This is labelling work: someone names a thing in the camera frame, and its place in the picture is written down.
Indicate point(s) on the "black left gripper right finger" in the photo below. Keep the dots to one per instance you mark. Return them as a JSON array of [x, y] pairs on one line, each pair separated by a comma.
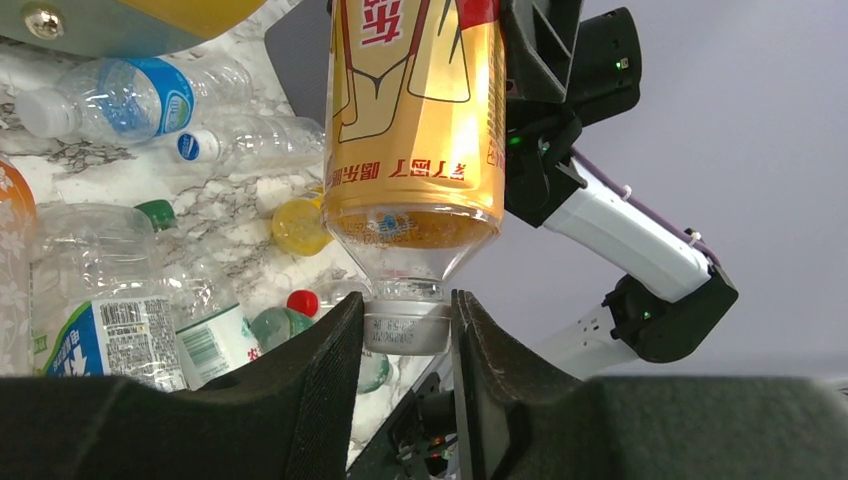
[[520, 417]]

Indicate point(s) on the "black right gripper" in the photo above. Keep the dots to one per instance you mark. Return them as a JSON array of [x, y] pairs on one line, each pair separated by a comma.
[[539, 38]]

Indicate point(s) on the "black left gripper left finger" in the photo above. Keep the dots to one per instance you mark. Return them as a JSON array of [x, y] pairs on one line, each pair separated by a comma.
[[287, 415]]

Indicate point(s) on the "amber tea bottle red label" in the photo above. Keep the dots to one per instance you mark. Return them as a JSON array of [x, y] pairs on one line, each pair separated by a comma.
[[415, 172]]

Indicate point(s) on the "clear bottle white blue cap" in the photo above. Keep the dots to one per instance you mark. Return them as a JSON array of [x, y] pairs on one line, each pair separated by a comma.
[[237, 139]]

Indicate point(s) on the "orange drink bottle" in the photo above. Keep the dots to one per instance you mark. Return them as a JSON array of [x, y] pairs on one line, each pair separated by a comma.
[[18, 227]]

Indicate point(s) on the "clear bottle blue label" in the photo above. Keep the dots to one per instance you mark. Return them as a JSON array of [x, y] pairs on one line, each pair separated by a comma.
[[124, 101]]

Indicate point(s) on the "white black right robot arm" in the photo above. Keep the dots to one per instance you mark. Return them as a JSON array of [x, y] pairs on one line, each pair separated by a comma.
[[674, 290]]

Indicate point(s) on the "grey mesh waste bin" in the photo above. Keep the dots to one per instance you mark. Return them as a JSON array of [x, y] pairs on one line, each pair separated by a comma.
[[298, 47]]

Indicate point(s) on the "green tinted bottle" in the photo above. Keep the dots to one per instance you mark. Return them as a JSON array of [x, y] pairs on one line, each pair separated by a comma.
[[277, 326]]

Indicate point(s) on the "clear bottle green white label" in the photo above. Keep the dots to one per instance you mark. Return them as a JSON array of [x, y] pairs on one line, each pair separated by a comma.
[[211, 326]]

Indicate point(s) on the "red cap bottle right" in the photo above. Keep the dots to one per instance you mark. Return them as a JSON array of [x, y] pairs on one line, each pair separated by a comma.
[[318, 300]]

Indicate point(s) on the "yellow juice bottle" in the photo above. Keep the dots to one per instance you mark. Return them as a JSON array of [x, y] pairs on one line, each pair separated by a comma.
[[296, 226]]

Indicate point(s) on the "crushed clear bottle blue text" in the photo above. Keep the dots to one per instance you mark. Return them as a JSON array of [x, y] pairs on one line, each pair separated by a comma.
[[100, 306]]

